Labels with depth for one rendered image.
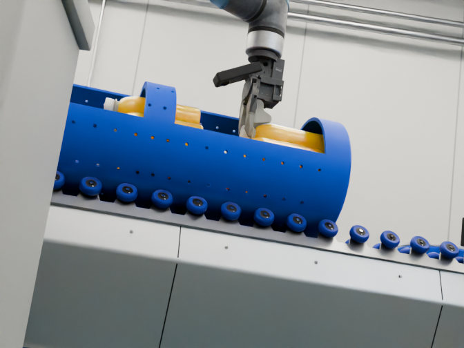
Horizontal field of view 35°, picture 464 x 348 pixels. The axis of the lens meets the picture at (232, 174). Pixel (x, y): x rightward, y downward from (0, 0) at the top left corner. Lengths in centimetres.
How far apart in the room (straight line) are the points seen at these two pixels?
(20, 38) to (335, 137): 103
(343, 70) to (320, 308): 387
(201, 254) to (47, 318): 33
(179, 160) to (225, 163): 10
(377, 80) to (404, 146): 52
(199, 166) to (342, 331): 47
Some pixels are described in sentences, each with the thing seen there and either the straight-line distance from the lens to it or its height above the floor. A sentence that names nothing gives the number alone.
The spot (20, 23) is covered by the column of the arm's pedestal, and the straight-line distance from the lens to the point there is 75.
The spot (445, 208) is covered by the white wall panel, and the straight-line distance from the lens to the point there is 529.
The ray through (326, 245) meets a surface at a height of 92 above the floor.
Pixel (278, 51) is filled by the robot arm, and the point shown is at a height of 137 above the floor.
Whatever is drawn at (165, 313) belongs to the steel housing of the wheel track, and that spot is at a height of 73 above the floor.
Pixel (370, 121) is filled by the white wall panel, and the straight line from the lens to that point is 528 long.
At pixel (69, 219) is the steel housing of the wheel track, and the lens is 149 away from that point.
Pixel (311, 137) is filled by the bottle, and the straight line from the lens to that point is 173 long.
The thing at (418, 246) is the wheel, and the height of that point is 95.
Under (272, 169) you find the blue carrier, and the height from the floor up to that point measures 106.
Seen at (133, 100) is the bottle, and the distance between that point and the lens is 165.
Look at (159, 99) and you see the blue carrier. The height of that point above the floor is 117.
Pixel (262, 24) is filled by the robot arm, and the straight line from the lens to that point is 177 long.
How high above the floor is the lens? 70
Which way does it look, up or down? 12 degrees up
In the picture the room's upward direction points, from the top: 8 degrees clockwise
